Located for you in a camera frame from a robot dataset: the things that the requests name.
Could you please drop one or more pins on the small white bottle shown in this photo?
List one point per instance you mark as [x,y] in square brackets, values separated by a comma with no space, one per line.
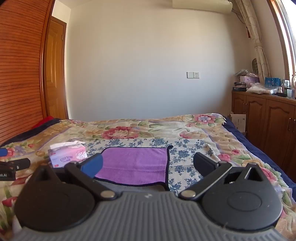
[280,90]

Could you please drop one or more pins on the pink tissue pack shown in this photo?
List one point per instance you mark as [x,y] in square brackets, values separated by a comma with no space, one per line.
[67,154]

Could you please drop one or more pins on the wooden cabinet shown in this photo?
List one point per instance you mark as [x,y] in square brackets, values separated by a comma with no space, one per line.
[268,122]

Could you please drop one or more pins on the pink box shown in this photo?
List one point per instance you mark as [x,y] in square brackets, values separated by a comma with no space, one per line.
[248,79]

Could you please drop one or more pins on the wooden door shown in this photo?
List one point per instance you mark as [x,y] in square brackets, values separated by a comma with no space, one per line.
[55,69]

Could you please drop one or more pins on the red cloth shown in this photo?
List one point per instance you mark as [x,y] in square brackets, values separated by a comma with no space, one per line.
[44,122]

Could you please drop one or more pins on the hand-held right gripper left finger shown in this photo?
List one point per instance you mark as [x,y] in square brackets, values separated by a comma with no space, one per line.
[95,165]

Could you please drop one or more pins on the white air conditioner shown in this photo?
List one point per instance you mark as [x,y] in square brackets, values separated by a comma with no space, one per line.
[203,5]

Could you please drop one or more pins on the stack of books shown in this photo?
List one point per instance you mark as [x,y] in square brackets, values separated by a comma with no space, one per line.
[240,86]

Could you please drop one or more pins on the blue floral cloth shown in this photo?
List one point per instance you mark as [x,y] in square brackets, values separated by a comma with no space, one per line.
[185,160]

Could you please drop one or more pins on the blue box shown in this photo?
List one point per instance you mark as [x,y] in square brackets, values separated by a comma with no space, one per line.
[272,81]

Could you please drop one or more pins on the white wall switch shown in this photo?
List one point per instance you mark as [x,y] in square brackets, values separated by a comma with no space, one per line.
[192,75]

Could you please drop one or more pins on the wooden slatted wardrobe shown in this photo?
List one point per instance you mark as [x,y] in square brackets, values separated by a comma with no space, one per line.
[20,69]

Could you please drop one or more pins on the cardboard box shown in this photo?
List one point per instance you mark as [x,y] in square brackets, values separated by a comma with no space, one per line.
[238,122]

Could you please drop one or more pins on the beige patterned curtain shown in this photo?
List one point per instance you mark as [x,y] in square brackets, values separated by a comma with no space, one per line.
[256,41]

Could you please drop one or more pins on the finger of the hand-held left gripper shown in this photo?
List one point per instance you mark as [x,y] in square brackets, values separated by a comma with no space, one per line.
[3,152]
[22,163]

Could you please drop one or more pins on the navy blue bed sheet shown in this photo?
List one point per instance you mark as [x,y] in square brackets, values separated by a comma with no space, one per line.
[266,153]

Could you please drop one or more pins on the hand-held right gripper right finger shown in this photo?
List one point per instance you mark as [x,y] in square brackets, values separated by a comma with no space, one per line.
[201,162]

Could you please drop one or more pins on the floral blanket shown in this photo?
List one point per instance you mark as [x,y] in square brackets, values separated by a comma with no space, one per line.
[138,128]

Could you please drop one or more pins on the wooden window frame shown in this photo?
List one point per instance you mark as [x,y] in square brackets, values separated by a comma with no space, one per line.
[283,27]

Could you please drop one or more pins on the purple towel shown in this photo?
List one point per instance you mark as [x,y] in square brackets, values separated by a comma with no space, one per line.
[138,162]

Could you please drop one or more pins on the clear plastic bag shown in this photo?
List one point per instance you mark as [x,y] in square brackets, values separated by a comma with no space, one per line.
[261,88]

